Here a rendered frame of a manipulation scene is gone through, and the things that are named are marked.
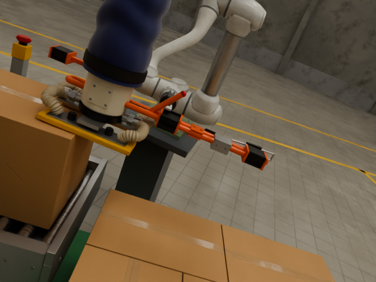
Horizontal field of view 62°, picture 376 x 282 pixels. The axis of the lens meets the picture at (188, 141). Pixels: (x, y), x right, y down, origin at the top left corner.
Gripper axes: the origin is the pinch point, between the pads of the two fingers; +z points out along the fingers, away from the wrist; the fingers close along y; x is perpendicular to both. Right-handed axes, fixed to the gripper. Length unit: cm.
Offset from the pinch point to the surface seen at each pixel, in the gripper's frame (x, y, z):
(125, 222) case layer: 0, 53, 2
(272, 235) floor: -126, 105, -106
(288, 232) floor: -145, 105, -118
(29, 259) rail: 27, 52, 35
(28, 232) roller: 33, 53, 23
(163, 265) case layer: -19, 53, 20
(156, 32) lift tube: 12.1, -28.3, 7.2
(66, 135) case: 29.2, 12.4, 18.4
